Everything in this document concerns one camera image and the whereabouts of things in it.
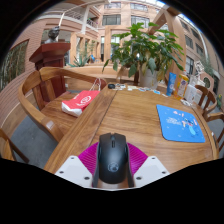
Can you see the green potted plant white pot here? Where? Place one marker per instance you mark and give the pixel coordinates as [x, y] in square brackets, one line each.
[143, 46]

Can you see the dark bust statue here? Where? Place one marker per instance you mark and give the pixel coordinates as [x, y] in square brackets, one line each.
[52, 35]

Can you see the white pump bottle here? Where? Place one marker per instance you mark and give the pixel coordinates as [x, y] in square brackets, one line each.
[190, 94]

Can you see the agave plant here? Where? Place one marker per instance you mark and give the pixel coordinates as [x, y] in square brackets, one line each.
[79, 61]

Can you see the white sculpture on plinth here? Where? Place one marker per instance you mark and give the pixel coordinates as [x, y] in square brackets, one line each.
[199, 68]

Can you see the long wooden planter box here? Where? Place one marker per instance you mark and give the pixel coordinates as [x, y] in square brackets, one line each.
[90, 70]

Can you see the black computer mouse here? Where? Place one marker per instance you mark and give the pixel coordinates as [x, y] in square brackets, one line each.
[112, 160]

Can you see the dark red wooden pedestal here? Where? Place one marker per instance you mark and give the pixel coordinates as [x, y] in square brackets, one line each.
[50, 55]

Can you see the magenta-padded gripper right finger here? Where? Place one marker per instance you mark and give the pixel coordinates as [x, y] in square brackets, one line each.
[151, 170]

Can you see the red and white bag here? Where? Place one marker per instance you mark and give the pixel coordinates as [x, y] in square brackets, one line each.
[78, 103]

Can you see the blue printed mouse pad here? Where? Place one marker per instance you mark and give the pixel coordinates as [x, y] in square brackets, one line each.
[178, 123]

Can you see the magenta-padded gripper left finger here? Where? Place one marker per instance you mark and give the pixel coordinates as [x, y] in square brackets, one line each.
[71, 170]

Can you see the small black clip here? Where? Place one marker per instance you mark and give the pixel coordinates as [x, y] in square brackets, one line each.
[111, 86]

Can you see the small white plastic case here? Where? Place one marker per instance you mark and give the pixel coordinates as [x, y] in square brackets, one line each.
[186, 102]

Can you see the blue squeeze tube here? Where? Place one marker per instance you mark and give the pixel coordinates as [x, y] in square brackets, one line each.
[171, 85]

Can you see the wooden armchair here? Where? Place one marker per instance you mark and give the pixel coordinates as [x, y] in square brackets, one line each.
[124, 73]
[208, 96]
[40, 118]
[6, 150]
[216, 116]

